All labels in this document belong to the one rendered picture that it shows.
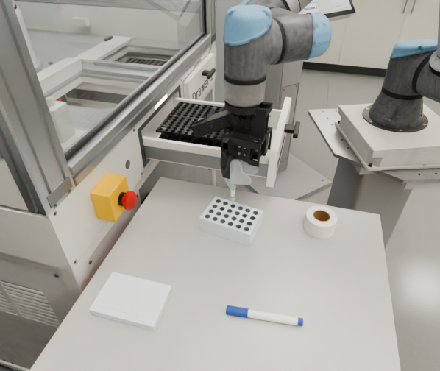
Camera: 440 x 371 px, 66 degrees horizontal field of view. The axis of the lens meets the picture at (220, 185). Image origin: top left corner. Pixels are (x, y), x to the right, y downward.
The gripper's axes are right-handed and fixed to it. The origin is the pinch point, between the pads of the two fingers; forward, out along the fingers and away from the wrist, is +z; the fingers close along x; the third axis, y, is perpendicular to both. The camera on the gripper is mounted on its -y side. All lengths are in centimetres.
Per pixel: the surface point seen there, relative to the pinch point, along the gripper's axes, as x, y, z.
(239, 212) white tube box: -1.4, 2.9, 6.8
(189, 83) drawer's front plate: 33.8, -29.3, -5.5
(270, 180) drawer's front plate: 7.3, 7.0, 2.3
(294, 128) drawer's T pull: 21.7, 7.8, -4.6
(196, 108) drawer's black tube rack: 23.0, -21.0, -3.4
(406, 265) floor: 78, 60, 87
